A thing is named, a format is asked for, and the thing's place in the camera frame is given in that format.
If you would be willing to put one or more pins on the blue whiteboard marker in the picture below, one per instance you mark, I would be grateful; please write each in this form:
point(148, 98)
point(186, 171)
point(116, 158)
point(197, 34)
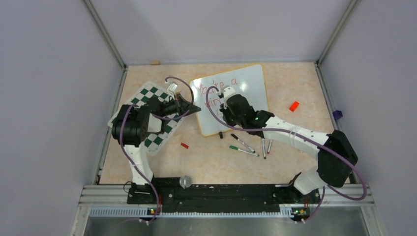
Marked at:
point(264, 148)

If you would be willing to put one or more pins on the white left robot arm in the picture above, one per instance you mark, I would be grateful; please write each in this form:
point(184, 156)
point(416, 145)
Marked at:
point(134, 123)

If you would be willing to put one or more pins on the purple block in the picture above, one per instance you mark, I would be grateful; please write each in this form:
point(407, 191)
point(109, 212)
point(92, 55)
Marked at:
point(337, 114)

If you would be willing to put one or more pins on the grey round knob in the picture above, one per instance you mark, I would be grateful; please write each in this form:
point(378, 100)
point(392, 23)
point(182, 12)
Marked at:
point(185, 182)

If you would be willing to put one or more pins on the green whiteboard marker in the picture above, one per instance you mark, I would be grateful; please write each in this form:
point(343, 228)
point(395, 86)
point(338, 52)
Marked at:
point(245, 151)

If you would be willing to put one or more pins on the small wooden block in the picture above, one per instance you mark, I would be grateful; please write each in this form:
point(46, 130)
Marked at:
point(155, 62)

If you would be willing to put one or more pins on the yellow framed whiteboard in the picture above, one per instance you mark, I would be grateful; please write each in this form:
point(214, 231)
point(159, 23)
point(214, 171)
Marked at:
point(247, 81)

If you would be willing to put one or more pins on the orange red block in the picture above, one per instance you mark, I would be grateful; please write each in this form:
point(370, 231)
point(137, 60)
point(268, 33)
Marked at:
point(294, 106)

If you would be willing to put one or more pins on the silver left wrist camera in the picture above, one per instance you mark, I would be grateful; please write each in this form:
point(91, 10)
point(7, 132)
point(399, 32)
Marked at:
point(172, 87)

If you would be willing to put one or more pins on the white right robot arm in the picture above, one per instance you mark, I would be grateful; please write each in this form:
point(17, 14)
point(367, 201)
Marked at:
point(334, 154)

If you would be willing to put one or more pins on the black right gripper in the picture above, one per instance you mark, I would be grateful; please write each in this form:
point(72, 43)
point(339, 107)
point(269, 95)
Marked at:
point(225, 109)

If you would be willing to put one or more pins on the purple whiteboard marker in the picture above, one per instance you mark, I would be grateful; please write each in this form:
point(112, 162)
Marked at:
point(269, 146)

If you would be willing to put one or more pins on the green white chessboard mat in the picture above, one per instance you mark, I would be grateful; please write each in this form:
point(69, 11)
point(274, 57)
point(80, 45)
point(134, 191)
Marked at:
point(154, 143)

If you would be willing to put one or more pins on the black whiteboard marker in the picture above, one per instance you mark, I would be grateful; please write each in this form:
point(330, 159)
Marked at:
point(243, 143)

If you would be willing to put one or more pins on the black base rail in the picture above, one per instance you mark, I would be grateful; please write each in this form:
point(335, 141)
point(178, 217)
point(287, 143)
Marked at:
point(217, 198)

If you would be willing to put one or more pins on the red marker cap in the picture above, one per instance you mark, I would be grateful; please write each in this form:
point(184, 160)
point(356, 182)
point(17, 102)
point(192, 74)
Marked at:
point(184, 145)

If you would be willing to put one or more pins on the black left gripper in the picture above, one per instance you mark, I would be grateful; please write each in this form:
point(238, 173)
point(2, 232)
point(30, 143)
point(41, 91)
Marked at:
point(180, 103)

